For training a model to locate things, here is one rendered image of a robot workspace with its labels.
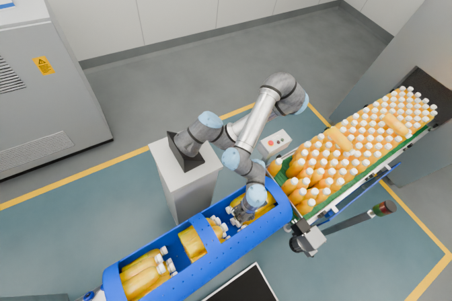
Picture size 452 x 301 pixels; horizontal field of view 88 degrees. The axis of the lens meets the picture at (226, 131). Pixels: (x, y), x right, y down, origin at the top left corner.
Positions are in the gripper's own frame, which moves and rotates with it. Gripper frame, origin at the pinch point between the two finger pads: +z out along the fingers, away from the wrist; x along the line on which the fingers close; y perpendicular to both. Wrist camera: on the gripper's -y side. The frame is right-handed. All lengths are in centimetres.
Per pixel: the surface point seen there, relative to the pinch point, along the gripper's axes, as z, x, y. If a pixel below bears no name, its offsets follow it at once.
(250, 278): 101, 35, -7
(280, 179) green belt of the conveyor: 26, -8, -43
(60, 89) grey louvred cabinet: 26, -149, 61
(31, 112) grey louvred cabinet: 40, -149, 86
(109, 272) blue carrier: -2, -9, 62
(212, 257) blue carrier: -5.1, 8.5, 24.2
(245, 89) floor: 117, -150, -136
